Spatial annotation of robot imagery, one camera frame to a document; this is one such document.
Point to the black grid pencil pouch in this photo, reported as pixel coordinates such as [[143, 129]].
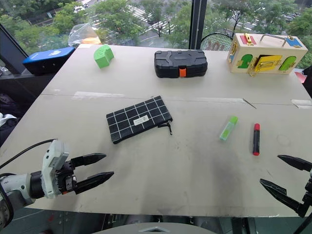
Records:
[[139, 119]]

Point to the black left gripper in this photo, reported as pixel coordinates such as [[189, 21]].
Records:
[[65, 179]]

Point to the white cloth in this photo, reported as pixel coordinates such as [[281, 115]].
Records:
[[6, 119]]

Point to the black window frame post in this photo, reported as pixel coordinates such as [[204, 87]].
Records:
[[198, 23]]

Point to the wooden lock busy box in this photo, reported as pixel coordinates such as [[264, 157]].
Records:
[[265, 54]]

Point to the black red marker pen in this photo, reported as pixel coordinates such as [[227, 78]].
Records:
[[256, 139]]

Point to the clear plastic bag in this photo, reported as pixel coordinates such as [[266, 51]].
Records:
[[81, 34]]

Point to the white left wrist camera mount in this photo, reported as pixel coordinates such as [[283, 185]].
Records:
[[52, 165]]

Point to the black tool case orange latch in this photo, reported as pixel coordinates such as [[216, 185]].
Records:
[[180, 63]]

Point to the grey rounded robot base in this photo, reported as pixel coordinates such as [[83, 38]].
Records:
[[156, 228]]

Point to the badminton racket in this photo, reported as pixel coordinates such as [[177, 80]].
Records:
[[215, 41]]

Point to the green plastic block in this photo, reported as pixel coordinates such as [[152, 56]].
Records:
[[103, 56]]

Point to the blue black box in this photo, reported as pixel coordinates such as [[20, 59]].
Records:
[[47, 59]]

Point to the red flat object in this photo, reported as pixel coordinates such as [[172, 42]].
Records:
[[300, 76]]

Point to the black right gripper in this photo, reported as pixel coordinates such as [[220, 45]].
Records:
[[308, 187]]

